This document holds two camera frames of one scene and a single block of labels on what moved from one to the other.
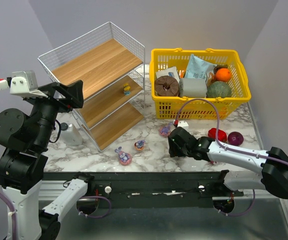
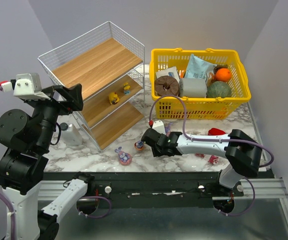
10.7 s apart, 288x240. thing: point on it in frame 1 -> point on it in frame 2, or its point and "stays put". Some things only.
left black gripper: x=59 y=98 stays put
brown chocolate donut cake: x=166 y=85 stays put
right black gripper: x=187 y=144 -> x=157 y=141
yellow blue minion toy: x=126 y=88 stays put
